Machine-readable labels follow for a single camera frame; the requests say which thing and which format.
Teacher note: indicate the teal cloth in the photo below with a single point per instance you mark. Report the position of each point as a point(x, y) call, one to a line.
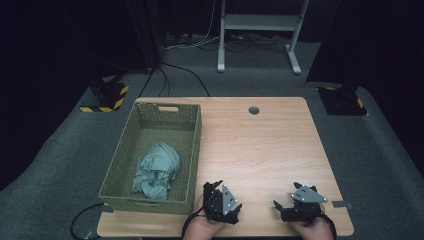
point(158, 170)

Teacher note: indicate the grey tape strip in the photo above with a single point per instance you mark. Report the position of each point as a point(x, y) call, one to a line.
point(107, 209)
point(343, 204)

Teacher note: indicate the person's right hand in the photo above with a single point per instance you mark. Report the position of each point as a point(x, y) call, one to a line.
point(310, 230)

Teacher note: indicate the white metal stand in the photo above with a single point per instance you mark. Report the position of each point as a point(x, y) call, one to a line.
point(260, 22)

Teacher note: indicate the black upright pole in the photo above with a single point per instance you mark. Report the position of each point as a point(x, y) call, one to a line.
point(145, 33)

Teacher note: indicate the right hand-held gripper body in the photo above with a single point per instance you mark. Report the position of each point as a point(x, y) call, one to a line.
point(305, 206)

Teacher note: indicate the green woven basket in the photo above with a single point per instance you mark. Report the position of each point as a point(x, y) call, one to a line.
point(156, 133)

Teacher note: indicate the person's left hand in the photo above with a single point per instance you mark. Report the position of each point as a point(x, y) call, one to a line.
point(201, 229)

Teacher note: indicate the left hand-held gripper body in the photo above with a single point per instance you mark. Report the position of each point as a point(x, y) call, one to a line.
point(220, 205)

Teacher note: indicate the black yellow striped stand base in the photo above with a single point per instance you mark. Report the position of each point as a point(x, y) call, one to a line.
point(341, 101)
point(108, 96)

